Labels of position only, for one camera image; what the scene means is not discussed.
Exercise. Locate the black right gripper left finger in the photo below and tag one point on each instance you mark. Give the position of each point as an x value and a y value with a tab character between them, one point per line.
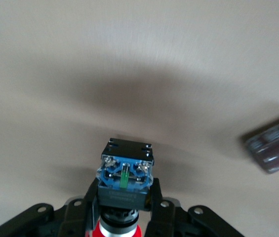
75	217

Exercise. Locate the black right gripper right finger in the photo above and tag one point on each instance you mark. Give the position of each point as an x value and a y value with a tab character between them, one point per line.
161	212

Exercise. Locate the red push button switch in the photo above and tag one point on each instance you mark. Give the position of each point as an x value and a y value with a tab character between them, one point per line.
123	172

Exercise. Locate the dark purple terminal block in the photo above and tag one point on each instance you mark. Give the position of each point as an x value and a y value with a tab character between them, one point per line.
272	148

